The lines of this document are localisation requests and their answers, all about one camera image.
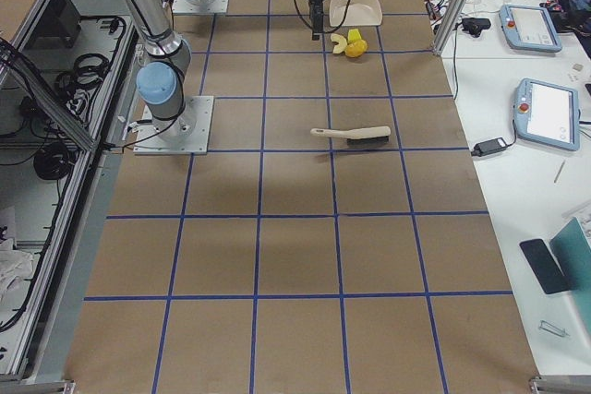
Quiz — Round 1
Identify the teach pendant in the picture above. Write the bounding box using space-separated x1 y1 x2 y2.
499 5 562 53
513 78 580 151

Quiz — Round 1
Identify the upper teach pendant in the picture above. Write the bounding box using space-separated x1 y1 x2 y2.
499 5 562 53

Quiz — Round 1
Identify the black webcam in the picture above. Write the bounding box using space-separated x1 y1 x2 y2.
462 18 491 38

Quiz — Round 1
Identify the pale banana slice toy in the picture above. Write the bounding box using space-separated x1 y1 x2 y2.
330 33 348 54

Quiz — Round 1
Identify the yellow lemon toy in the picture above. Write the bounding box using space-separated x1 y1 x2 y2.
344 40 368 58

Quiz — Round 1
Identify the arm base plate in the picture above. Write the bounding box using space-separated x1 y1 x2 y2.
172 0 229 16
133 96 214 155

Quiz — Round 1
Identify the black smartphone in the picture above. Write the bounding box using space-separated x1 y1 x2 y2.
519 238 570 294

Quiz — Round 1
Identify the lower teach pendant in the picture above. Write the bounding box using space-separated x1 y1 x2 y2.
513 78 580 151

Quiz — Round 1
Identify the black power adapter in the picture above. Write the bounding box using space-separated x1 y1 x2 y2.
471 137 509 157

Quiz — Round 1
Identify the yellow sponge piece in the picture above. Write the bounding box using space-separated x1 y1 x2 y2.
347 29 362 43

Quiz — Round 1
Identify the beige dustpan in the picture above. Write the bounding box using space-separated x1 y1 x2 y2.
329 0 382 28

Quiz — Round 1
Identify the beige hand brush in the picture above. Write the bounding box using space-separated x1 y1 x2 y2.
310 126 392 146

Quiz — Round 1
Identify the teal notebook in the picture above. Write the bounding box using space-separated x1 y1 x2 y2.
550 218 590 308

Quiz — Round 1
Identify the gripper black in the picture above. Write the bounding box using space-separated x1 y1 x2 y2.
308 0 324 41

